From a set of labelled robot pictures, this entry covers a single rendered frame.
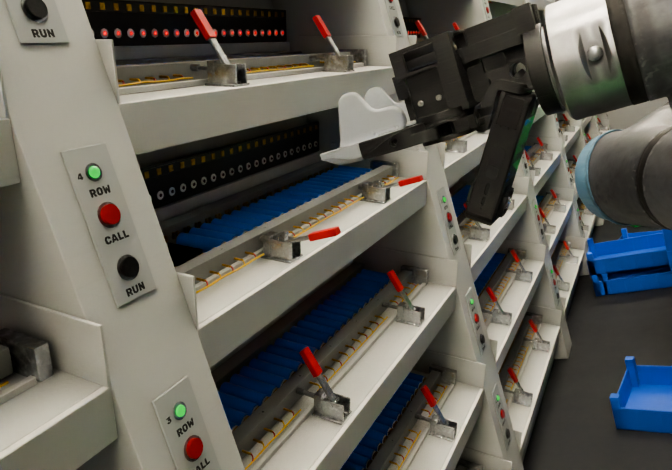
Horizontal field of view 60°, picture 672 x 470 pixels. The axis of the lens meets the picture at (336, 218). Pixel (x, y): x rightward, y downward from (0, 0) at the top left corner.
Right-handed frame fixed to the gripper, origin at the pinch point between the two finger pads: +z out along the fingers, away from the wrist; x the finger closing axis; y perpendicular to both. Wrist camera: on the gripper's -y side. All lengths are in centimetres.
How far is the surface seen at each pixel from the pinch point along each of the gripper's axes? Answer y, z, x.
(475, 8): 23, 11, -116
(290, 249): -8.2, 11.4, -2.4
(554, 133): -23, 11, -186
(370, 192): -7.6, 13.4, -29.1
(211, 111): 8.3, 11.2, 2.9
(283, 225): -6.2, 15.5, -8.3
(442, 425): -47, 14, -29
